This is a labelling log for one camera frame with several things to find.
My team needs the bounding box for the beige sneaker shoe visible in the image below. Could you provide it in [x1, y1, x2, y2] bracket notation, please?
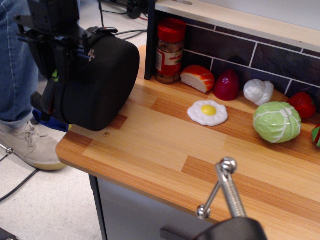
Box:
[0, 121, 66, 171]

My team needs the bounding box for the small metal ball rod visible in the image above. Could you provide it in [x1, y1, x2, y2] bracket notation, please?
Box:
[0, 144, 14, 155]

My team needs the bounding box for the toy red pepper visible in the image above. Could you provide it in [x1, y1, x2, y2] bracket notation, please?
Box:
[288, 92, 317, 119]

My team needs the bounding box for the red lid spice jar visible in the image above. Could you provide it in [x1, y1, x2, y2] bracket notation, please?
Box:
[155, 18, 187, 85]

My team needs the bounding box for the toy orange bread slice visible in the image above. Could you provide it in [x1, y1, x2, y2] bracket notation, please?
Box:
[180, 65, 216, 93]

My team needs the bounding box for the blue object under bag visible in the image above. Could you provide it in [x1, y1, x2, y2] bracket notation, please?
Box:
[32, 109, 70, 133]

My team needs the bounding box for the green zipper pull tab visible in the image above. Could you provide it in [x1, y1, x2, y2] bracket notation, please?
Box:
[51, 69, 59, 83]

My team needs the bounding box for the toy white mushroom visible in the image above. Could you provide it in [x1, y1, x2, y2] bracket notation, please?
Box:
[243, 79, 274, 106]

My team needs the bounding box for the metal clamp screw handle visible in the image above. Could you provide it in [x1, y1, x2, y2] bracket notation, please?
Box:
[196, 157, 247, 220]

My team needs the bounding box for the toy fried egg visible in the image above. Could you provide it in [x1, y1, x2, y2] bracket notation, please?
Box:
[187, 100, 228, 127]

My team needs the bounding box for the grey cabinet under table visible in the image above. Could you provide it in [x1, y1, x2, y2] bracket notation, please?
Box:
[89, 175, 213, 240]

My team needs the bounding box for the toy green cabbage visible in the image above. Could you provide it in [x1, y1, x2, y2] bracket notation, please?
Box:
[253, 102, 302, 144]

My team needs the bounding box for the black clamp body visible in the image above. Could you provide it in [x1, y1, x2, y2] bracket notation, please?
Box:
[193, 217, 268, 240]

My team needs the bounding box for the toy red green vegetable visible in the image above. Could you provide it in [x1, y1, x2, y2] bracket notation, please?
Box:
[311, 125, 320, 148]

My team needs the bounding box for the person blue jeans leg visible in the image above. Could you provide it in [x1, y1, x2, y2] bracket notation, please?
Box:
[0, 0, 39, 132]

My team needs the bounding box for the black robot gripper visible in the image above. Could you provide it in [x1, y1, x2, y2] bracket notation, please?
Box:
[13, 14, 95, 84]

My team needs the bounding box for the black zipper case bag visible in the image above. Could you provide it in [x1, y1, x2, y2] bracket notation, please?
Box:
[30, 26, 141, 132]

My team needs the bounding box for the black floor cable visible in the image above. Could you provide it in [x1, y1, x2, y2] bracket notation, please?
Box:
[0, 154, 40, 203]

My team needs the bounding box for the black device on floor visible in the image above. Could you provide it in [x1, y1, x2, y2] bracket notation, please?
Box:
[127, 0, 149, 20]

